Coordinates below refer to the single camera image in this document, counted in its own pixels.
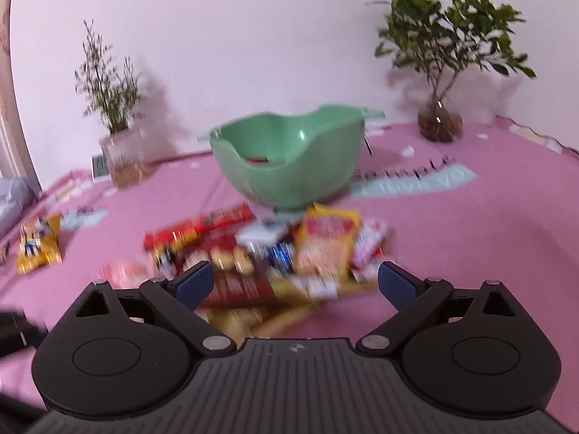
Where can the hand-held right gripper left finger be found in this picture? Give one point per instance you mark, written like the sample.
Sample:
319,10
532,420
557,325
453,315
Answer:
197,282

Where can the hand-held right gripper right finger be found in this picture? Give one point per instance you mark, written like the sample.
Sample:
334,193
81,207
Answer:
396,287

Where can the yellow red label snack packet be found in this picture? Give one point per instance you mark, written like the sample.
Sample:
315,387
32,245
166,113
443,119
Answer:
323,244

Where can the small blue snack packet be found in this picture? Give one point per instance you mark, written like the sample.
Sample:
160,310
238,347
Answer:
281,257

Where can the green plastic bowl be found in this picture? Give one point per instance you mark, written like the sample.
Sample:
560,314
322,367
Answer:
289,176

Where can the dark red biscuit packet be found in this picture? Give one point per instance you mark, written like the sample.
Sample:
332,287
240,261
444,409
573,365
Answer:
239,287

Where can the long red snack packet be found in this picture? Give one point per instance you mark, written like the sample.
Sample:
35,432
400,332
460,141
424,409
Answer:
199,230

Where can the pink white snack packet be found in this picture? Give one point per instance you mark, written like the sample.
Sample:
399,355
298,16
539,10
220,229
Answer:
371,239

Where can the pale pink snack packet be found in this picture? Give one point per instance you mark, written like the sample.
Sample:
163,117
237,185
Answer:
124,271

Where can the pink printed tablecloth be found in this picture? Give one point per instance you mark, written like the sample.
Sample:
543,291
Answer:
452,235

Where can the long white blue snack packet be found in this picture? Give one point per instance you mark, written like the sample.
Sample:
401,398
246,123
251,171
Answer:
262,235

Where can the tan snack packet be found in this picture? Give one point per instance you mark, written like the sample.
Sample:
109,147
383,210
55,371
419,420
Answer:
271,321

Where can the yellow puffed snack packet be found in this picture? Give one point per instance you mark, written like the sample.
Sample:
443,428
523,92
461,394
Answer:
38,246

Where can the grey cloth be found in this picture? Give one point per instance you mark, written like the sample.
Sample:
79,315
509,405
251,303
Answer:
16,203

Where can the small red wrapper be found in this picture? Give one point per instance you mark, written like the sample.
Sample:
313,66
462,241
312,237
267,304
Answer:
258,160

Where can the thin plant in clear pot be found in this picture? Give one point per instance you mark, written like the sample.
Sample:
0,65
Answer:
122,153

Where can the white digital clock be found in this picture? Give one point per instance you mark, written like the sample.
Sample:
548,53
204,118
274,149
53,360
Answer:
100,167

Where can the leafy plant in glass vase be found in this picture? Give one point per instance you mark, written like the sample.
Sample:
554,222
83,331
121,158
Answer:
438,124

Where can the light curtain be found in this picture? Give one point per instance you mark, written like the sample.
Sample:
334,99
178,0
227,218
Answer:
11,99

